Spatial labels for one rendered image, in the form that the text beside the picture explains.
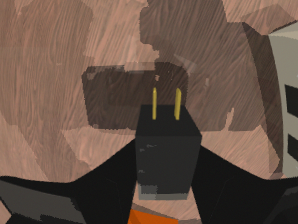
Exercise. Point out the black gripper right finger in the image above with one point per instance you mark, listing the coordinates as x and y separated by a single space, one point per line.
226 194

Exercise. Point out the black two-prong plug charger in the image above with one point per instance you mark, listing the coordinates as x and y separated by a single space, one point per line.
167 146

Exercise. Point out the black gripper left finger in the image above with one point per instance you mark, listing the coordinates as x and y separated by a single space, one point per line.
102 196

